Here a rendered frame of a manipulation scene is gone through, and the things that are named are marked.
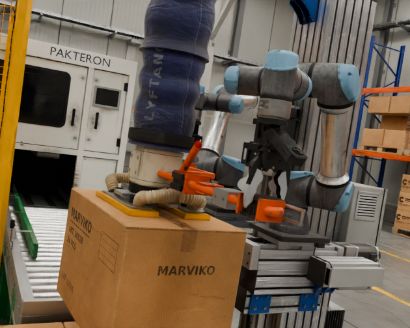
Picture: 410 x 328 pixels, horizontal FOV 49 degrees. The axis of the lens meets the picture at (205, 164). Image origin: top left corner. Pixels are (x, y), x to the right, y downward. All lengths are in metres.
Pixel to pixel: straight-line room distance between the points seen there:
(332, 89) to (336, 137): 0.17
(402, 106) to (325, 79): 8.76
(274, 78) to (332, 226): 1.15
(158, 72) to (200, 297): 0.71
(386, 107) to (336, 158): 8.91
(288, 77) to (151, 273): 0.65
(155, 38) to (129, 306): 0.82
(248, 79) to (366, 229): 1.17
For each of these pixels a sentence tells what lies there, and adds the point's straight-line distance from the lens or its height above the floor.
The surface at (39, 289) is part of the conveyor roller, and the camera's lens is 2.28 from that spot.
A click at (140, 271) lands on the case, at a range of 1.28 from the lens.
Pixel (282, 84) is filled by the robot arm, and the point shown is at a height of 1.48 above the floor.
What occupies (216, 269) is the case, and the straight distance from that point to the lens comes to 1.39.
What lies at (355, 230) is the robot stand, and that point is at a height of 1.04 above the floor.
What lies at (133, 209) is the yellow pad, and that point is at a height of 1.09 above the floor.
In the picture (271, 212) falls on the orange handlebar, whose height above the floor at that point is 1.20.
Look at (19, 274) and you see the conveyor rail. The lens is 2.29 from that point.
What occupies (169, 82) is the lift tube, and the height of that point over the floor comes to 1.50.
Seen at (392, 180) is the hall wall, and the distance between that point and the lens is 11.85.
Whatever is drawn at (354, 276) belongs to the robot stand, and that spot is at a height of 0.92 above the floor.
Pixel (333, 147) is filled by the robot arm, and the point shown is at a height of 1.37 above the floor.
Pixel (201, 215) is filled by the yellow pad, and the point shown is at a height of 1.09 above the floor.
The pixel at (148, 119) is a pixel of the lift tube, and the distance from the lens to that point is 1.46.
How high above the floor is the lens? 1.33
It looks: 3 degrees down
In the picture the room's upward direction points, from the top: 8 degrees clockwise
